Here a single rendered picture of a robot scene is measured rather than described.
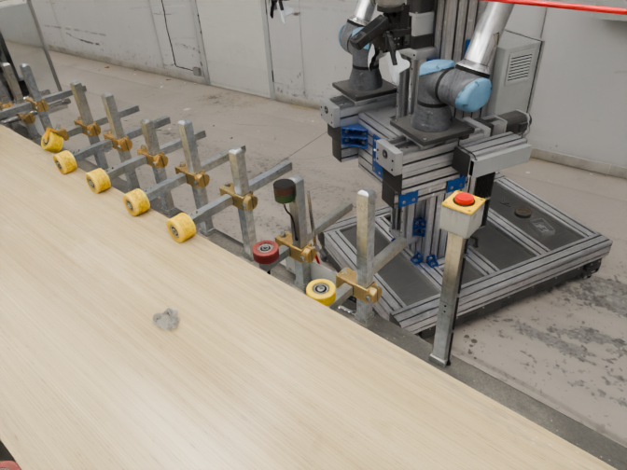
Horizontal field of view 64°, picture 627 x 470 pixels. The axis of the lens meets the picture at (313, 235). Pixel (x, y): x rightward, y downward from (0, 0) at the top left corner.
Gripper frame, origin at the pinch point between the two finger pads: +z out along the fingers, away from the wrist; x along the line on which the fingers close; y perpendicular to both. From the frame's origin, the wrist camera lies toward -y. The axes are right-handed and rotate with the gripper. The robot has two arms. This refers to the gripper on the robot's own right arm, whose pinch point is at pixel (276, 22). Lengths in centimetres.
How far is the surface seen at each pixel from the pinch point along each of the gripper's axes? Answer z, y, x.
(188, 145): 23, -53, -47
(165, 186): 36, -64, -48
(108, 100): 18, -73, -2
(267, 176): 36, -31, -60
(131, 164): 36, -72, -24
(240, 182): 29, -43, -70
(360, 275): 44, -23, -114
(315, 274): 57, -28, -93
